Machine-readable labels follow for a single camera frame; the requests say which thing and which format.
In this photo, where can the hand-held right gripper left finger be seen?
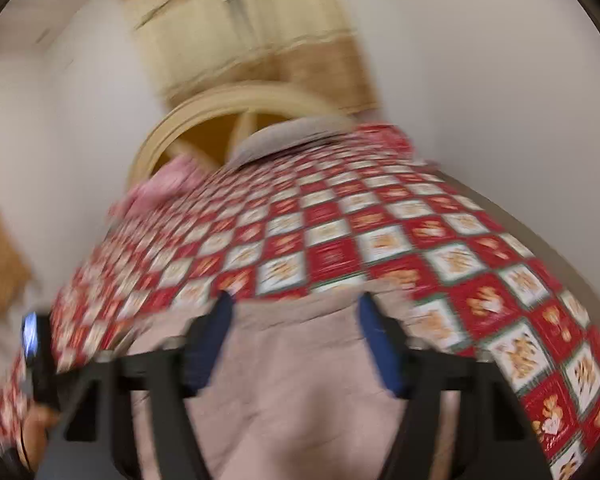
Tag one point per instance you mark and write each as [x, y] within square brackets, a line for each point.
[214, 345]

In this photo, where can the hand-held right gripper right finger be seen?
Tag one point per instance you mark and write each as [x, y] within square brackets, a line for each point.
[380, 347]

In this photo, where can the beige puffer jacket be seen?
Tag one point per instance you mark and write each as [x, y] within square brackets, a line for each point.
[295, 390]

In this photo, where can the person's left hand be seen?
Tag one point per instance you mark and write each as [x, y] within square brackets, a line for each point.
[41, 427]

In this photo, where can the red checked bear bedspread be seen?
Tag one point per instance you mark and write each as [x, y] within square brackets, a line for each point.
[390, 245]

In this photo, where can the beige side curtain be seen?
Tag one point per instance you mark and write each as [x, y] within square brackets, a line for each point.
[0, 265]

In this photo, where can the pink quilt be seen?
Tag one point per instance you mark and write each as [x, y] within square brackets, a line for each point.
[160, 185]

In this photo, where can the striped pillow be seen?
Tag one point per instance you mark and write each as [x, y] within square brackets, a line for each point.
[290, 137]

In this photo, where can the cream wooden bed headboard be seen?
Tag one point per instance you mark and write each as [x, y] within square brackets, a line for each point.
[220, 120]

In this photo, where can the beige window curtain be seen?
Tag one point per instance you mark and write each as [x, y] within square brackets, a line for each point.
[250, 30]

